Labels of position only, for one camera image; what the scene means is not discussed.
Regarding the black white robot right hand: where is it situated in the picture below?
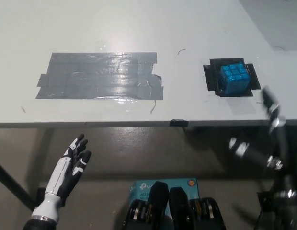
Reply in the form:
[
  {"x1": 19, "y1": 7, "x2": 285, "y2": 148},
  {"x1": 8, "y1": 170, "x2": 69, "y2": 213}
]
[{"x1": 228, "y1": 85, "x2": 297, "y2": 199}]

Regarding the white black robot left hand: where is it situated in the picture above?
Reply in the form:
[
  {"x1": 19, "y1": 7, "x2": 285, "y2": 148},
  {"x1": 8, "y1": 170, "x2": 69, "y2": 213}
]
[{"x1": 31, "y1": 133, "x2": 92, "y2": 221}]

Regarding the blue rubik's cube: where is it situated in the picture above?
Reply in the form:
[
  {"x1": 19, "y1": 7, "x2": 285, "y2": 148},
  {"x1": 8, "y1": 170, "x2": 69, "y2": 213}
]
[{"x1": 217, "y1": 63, "x2": 251, "y2": 97}]

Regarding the black tape marked spot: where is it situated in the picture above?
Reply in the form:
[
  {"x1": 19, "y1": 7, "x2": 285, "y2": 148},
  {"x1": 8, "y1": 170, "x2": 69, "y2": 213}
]
[{"x1": 202, "y1": 57, "x2": 262, "y2": 98}]

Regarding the black slanted table leg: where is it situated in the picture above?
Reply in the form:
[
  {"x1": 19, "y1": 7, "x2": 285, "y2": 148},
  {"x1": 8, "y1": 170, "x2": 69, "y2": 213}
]
[{"x1": 0, "y1": 158, "x2": 36, "y2": 212}]

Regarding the teal router cardboard box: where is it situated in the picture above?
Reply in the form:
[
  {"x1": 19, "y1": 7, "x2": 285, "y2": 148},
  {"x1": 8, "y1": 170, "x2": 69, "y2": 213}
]
[{"x1": 129, "y1": 177, "x2": 200, "y2": 216}]

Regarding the grey duct tape patch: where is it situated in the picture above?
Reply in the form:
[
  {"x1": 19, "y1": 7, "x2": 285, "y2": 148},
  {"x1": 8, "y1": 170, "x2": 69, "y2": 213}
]
[{"x1": 34, "y1": 52, "x2": 164, "y2": 101}]

